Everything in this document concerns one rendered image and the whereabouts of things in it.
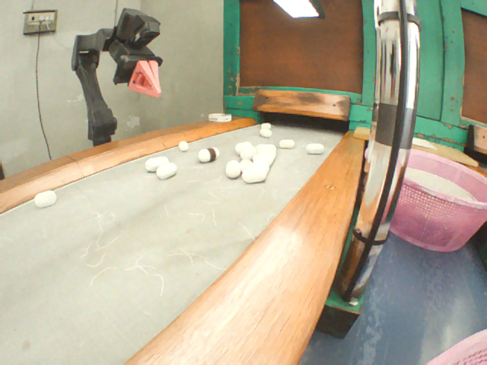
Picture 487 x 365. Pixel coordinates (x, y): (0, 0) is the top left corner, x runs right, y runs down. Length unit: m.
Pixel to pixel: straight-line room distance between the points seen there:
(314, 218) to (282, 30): 0.69
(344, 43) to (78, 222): 0.73
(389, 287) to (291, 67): 0.66
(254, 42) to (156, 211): 0.69
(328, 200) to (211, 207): 0.11
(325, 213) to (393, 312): 0.13
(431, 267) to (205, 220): 0.28
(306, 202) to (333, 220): 0.03
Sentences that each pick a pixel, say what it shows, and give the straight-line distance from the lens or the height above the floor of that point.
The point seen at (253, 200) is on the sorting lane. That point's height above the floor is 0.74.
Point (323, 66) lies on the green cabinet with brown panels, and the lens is 0.72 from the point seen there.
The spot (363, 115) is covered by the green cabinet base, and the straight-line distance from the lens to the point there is 0.69.
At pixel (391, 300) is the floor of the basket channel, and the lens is 0.25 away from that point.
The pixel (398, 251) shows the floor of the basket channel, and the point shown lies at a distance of 0.32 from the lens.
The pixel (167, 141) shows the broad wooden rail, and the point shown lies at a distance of 0.48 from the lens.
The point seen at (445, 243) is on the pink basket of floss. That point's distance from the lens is 0.36.
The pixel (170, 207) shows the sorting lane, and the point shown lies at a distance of 0.23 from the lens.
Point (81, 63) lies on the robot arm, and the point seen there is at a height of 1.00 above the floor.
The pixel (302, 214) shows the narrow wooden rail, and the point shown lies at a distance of 0.17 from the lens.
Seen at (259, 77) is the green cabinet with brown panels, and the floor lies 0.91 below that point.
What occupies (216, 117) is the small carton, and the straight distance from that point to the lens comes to 0.67.
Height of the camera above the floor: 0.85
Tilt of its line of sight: 23 degrees down
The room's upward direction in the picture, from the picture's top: straight up
